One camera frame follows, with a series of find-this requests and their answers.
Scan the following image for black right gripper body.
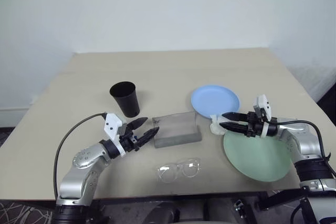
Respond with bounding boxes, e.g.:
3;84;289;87
244;112;265;138

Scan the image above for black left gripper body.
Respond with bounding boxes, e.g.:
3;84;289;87
119;124;140;153

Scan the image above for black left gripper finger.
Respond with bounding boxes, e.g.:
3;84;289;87
135;126;160;148
128;117;148;132

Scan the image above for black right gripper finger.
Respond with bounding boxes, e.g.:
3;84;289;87
218;122;249;136
222;112;249;123

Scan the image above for white tissue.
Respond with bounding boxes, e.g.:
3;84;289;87
209;114;227;135

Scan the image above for light green plate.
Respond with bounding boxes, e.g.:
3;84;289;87
223;130;292;183

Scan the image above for clear frame glasses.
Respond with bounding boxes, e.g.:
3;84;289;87
156;157;203;184

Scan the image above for black plastic cup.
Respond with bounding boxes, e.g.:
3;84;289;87
109;81;141;119

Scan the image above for light blue plate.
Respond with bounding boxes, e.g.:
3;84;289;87
190;84;241;120

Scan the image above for dark rounded shape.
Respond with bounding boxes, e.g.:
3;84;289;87
145;199;183;224

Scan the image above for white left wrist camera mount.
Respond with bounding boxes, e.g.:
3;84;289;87
103;113;127;157

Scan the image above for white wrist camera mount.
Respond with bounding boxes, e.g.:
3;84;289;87
253;94;277;137
103;113;127;157

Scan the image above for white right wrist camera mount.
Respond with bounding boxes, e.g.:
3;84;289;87
253;94;277;137

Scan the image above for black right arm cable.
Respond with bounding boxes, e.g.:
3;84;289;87
271;119;336;179

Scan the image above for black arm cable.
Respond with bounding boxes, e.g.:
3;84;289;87
53;113;108;200
271;119;336;179

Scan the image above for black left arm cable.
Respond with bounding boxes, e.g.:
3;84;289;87
53;113;108;200

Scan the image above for black metal bracket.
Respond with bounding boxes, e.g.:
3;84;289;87
258;187;312;212

